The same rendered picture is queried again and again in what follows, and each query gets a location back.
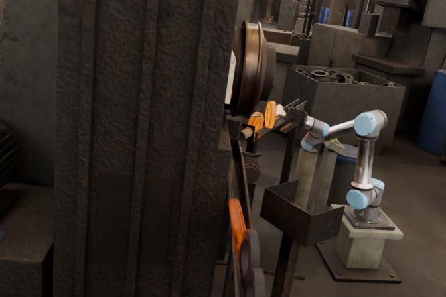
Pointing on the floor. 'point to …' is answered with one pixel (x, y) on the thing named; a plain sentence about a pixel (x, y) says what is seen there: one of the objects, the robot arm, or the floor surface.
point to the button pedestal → (325, 176)
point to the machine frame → (141, 126)
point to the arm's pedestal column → (356, 260)
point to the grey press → (409, 33)
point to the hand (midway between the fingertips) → (271, 111)
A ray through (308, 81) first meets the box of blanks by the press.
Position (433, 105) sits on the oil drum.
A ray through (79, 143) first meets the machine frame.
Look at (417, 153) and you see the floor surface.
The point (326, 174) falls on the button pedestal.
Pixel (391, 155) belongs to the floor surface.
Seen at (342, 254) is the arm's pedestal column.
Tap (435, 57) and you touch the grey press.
